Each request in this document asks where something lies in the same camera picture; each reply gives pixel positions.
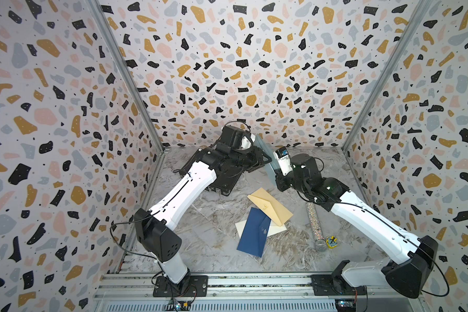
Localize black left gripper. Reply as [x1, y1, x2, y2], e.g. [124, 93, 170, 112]
[229, 146, 274, 173]

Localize yellow kraft envelope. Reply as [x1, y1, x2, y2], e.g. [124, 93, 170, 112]
[248, 188, 293, 226]

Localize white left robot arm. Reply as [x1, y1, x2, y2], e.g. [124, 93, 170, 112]
[134, 123, 271, 289]

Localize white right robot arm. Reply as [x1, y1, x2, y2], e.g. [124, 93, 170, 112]
[271, 148, 438, 299]

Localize cream envelope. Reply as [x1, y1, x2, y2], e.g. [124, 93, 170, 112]
[235, 220, 287, 237]

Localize black hard case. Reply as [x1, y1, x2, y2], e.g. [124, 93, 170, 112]
[178, 148, 246, 196]

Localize yellow round tape measure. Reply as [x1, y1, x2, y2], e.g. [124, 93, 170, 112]
[325, 235, 338, 249]

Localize glitter filled clear tube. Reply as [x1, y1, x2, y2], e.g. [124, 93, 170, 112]
[306, 203, 328, 252]

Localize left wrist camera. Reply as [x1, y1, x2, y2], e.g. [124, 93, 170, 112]
[239, 133, 256, 150]

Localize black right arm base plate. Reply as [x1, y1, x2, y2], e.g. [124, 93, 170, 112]
[310, 274, 367, 296]

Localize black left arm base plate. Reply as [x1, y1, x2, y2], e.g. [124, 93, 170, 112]
[153, 275, 209, 298]

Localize aluminium left corner post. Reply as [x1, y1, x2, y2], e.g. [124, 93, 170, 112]
[86, 0, 165, 154]

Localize aluminium corner post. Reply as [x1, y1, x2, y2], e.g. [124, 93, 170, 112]
[342, 0, 432, 153]
[86, 0, 165, 154]

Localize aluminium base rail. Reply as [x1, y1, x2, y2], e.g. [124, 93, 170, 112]
[91, 272, 430, 311]

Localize aluminium right corner post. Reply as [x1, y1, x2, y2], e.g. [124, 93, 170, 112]
[342, 0, 432, 153]

